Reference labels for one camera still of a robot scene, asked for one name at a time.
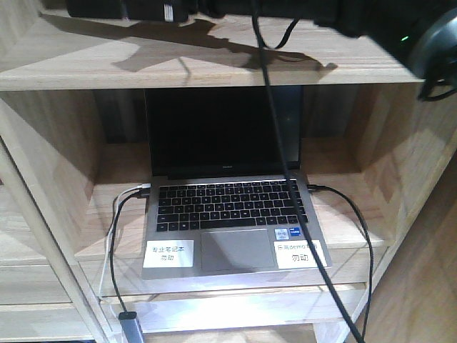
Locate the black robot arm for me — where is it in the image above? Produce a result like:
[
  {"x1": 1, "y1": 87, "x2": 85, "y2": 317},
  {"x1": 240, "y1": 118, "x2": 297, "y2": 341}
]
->
[{"x1": 316, "y1": 1, "x2": 456, "y2": 84}]

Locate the silver laptop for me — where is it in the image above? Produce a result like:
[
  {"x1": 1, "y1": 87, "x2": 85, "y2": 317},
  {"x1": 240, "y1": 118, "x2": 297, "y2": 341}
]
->
[{"x1": 142, "y1": 86, "x2": 331, "y2": 279}]

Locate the white paper label right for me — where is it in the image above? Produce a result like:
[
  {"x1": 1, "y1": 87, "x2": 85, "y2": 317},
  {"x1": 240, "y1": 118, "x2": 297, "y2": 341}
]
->
[{"x1": 274, "y1": 240, "x2": 318, "y2": 269}]

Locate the white paper label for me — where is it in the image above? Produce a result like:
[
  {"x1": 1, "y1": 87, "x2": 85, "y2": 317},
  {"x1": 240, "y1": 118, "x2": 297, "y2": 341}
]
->
[
  {"x1": 274, "y1": 240, "x2": 318, "y2": 269},
  {"x1": 143, "y1": 240, "x2": 194, "y2": 268}
]

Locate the white paper label left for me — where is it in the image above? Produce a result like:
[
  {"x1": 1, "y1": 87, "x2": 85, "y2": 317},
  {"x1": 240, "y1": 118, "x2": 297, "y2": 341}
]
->
[{"x1": 143, "y1": 240, "x2": 194, "y2": 268}]

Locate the wooden shelf unit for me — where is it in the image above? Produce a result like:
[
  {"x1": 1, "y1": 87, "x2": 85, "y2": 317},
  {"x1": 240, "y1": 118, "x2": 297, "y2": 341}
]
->
[{"x1": 1, "y1": 1, "x2": 456, "y2": 342}]

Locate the grey usb hub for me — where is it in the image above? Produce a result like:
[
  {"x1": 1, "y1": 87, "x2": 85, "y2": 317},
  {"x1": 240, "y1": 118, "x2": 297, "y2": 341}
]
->
[{"x1": 118, "y1": 311, "x2": 145, "y2": 343}]

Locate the white laptop cable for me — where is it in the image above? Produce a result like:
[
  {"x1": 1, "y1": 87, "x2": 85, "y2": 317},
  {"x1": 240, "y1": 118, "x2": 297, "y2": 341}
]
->
[{"x1": 98, "y1": 182, "x2": 151, "y2": 297}]

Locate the black cable right of laptop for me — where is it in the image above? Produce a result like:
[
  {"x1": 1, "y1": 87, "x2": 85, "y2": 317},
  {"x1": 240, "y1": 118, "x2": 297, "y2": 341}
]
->
[{"x1": 307, "y1": 184, "x2": 375, "y2": 343}]

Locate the black camera cable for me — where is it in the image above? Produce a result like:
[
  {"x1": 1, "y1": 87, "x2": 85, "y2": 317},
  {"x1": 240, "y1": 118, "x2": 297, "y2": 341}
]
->
[{"x1": 251, "y1": 0, "x2": 367, "y2": 343}]

